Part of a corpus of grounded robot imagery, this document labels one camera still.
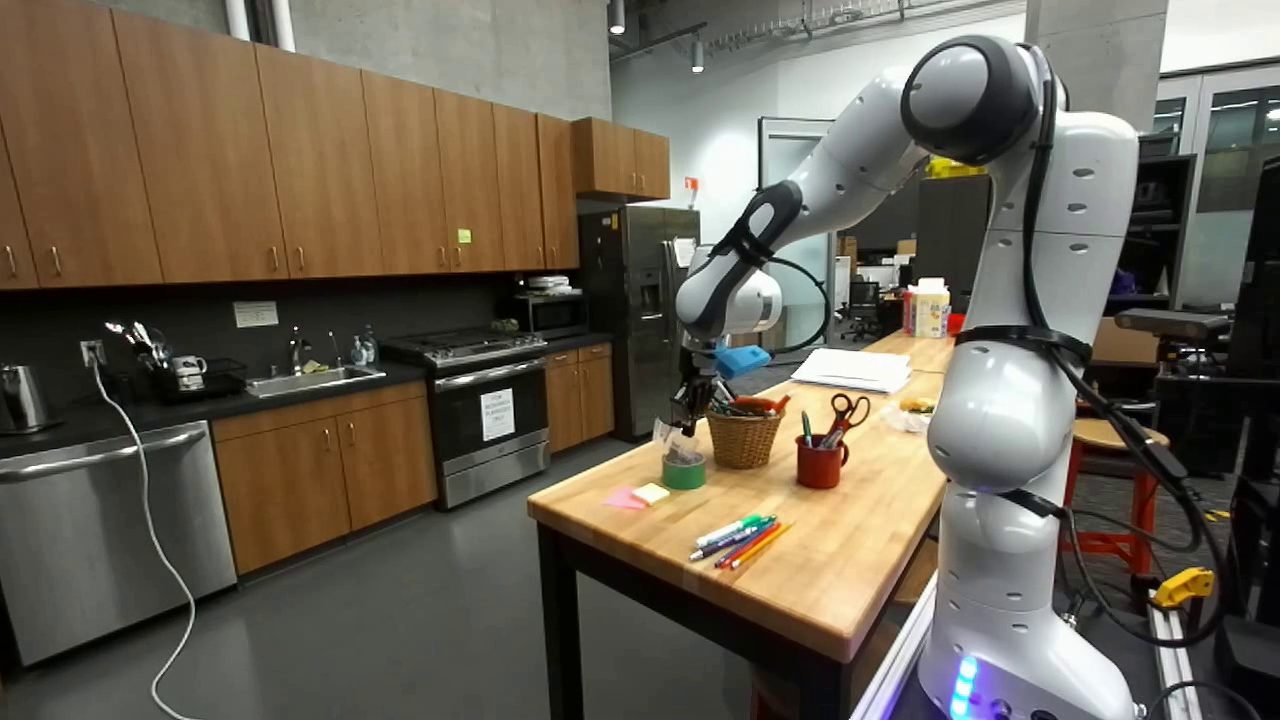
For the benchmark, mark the row of wooden wall cabinets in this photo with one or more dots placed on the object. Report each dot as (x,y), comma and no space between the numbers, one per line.
(300,160)

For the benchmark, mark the steel tap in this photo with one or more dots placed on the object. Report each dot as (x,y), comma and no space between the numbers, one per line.
(296,350)

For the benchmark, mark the orange pencil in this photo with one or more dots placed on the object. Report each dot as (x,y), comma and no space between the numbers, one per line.
(760,546)

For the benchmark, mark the steel refrigerator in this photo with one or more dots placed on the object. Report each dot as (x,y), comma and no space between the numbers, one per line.
(640,310)

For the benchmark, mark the black shelf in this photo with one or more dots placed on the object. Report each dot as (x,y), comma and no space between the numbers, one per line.
(1155,230)

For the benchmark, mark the yellow sticky note pad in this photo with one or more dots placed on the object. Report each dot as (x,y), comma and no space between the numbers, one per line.
(651,493)

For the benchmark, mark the office chair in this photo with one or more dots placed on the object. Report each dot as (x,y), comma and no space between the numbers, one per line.
(861,305)

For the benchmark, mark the stack of plates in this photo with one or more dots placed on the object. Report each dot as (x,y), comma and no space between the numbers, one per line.
(548,284)

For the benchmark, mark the blue marker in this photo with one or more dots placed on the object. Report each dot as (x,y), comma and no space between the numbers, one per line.
(728,541)

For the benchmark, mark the camera on mount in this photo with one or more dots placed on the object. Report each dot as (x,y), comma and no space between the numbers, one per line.
(1170,324)

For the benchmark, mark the white paper notice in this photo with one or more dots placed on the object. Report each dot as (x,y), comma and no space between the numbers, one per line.
(256,314)

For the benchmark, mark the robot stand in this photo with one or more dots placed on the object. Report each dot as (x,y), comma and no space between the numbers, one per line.
(900,670)

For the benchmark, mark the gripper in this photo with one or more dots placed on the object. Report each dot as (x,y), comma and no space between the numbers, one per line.
(700,365)

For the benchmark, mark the red pencil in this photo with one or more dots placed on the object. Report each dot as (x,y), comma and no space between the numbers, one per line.
(748,546)

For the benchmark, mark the window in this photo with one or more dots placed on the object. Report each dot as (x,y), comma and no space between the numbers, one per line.
(1235,150)

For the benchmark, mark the steel dishwasher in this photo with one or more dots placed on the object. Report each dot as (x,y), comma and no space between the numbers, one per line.
(90,540)

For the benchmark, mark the green masking tape roll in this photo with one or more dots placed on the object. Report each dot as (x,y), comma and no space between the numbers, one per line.
(684,473)

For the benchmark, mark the pink sticky note pad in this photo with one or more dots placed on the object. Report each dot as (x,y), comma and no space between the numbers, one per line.
(620,498)

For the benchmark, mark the stack of white paper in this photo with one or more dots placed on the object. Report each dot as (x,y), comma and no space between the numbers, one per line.
(852,369)

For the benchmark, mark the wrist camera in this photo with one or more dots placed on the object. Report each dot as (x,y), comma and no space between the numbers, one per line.
(742,360)

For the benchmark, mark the heap of pens and markers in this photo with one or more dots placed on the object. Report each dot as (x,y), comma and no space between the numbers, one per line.
(755,404)

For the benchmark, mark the wooden stool with red legs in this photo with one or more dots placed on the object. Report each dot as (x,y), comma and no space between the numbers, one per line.
(1100,436)

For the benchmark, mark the steel kettle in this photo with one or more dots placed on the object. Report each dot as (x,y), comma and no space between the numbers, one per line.
(22,398)

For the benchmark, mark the yellow clamp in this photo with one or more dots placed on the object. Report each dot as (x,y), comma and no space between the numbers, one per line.
(1183,586)

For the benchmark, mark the soap bottle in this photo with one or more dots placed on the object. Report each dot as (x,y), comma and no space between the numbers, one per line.
(369,345)

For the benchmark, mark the steel stove with oven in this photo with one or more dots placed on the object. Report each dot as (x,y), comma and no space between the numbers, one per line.
(485,410)

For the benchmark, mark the wicker basket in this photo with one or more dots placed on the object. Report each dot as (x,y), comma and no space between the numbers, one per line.
(744,440)

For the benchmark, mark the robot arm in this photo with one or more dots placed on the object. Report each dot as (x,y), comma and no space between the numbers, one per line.
(1010,420)

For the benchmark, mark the clear bag with food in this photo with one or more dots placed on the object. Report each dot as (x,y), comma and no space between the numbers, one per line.
(912,412)

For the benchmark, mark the white carton box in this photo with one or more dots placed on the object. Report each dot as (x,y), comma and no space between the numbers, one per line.
(930,310)

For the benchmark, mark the red mug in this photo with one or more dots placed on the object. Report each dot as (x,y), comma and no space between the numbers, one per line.
(818,465)

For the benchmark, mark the black microwave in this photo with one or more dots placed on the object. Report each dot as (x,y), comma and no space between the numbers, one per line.
(545,314)

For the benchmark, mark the clear plastic piece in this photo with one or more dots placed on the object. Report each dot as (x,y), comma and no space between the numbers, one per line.
(668,437)

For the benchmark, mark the wall socket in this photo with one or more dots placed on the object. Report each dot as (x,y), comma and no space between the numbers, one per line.
(92,352)

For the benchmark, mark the black dish rack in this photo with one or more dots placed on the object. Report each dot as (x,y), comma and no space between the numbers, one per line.
(195,380)

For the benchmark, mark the green pen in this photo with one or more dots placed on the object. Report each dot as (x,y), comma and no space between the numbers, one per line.
(806,428)

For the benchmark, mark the green marker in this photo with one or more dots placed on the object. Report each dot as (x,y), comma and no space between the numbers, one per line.
(735,527)

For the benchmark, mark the narrow wooden base cabinet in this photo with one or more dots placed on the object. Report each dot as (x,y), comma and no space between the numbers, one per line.
(580,395)

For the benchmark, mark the steel sink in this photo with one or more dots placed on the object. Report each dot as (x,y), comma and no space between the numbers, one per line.
(312,380)

